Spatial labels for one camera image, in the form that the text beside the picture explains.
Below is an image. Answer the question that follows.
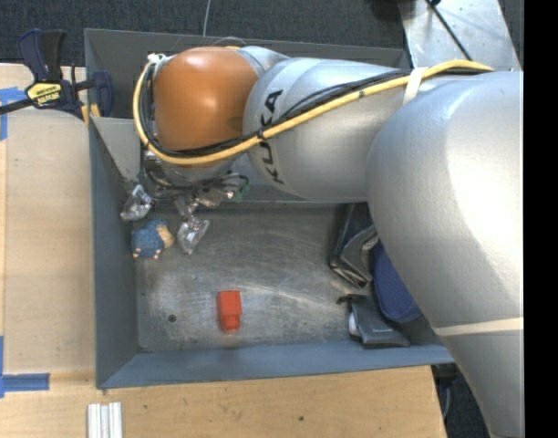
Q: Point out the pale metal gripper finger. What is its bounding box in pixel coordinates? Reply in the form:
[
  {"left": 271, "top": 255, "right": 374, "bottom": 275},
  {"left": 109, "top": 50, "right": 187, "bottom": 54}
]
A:
[
  {"left": 174, "top": 196, "right": 211, "bottom": 256},
  {"left": 119, "top": 183, "right": 155, "bottom": 223}
]

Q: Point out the blue toy animal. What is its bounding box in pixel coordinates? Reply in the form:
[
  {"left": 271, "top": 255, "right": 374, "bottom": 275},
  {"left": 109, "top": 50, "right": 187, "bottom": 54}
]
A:
[{"left": 129, "top": 217, "right": 176, "bottom": 261}]

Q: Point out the red plastic block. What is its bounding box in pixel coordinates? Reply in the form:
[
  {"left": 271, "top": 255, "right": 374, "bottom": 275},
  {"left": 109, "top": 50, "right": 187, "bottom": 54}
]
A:
[{"left": 215, "top": 289, "right": 243, "bottom": 333}]

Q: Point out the grey metal bin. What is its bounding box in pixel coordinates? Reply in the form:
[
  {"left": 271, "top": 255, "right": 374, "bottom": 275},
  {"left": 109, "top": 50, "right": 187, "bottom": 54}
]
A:
[{"left": 82, "top": 27, "right": 456, "bottom": 391}]

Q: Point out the pale wood flat board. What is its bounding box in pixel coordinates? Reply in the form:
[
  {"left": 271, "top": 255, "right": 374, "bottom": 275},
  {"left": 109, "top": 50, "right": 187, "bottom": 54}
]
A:
[{"left": 3, "top": 107, "right": 98, "bottom": 376}]

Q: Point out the black and grey pouch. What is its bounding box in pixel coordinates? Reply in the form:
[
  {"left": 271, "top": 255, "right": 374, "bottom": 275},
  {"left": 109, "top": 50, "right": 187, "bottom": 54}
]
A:
[{"left": 327, "top": 203, "right": 381, "bottom": 289}]

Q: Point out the dark grey flat case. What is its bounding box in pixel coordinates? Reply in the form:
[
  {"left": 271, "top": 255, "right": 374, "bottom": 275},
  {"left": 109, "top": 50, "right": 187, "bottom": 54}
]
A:
[{"left": 336, "top": 293, "right": 411, "bottom": 349}]

